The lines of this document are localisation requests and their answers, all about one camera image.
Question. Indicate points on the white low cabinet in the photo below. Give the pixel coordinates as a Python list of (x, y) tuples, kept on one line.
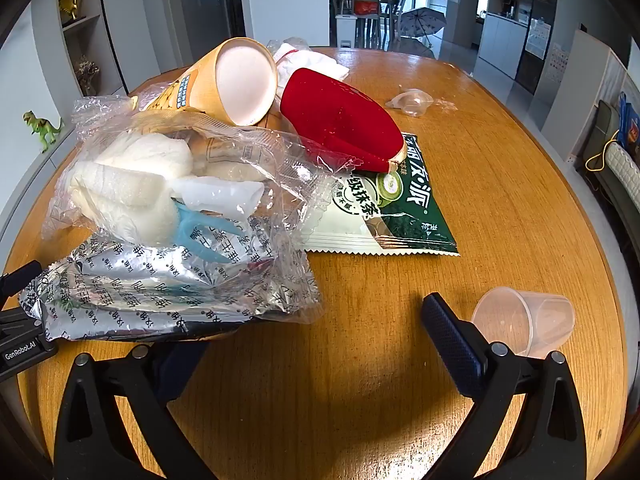
[(502, 42)]

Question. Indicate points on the blue printed bag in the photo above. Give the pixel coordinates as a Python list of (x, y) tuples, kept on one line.
[(629, 122)]

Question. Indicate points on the clear plastic bag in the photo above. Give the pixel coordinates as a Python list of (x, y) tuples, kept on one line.
[(250, 170)]

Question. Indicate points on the light blue plastic fork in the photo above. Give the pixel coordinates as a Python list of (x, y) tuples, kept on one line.
[(192, 230)]

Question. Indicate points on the golden eagle statue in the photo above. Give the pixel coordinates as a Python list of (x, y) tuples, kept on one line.
[(71, 2)]

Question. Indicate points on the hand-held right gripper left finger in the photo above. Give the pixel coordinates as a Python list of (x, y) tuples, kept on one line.
[(176, 371)]

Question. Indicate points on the clear plastic cup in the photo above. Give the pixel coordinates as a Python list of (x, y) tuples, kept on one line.
[(525, 322)]

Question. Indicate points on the dried flower bunch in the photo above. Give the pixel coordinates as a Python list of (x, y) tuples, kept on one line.
[(87, 72)]

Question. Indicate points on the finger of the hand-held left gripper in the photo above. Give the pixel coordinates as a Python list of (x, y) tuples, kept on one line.
[(20, 276)]

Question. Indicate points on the silver foil packet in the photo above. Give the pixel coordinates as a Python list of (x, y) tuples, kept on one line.
[(125, 292)]

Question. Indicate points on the wall calendar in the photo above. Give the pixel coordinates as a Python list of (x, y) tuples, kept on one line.
[(537, 35)]

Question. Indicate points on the open grey umbrella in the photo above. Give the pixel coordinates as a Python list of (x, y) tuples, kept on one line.
[(422, 22)]

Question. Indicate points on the tan paper cup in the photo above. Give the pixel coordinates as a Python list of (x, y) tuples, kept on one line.
[(240, 80)]

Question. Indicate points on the green snack packet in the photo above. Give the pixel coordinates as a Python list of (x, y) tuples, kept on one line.
[(400, 220)]

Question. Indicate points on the green dinosaur toy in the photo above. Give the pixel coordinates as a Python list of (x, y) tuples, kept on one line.
[(42, 127)]

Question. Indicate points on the white plastic piece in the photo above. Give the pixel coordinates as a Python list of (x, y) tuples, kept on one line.
[(220, 195)]

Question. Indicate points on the dining chair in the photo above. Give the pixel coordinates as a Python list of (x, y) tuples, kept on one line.
[(367, 20)]

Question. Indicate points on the red velvet pouch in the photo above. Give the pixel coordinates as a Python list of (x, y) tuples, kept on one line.
[(340, 120)]

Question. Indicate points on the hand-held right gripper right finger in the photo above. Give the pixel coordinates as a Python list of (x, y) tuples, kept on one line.
[(450, 339)]

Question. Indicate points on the small clear plastic lid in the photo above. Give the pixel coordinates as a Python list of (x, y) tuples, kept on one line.
[(412, 102)]

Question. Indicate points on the red bag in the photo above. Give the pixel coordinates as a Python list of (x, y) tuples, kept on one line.
[(366, 7)]

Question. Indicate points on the white foam wrap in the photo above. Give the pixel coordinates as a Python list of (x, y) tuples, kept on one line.
[(135, 180)]

